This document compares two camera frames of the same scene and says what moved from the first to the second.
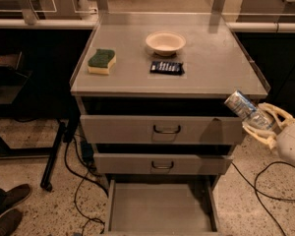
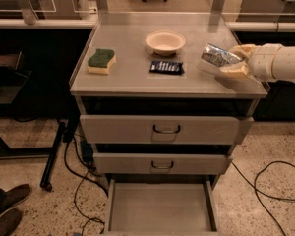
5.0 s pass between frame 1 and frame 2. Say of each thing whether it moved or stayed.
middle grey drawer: stayed
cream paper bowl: stayed
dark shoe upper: stayed
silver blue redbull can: moved
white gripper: moved
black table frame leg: stayed
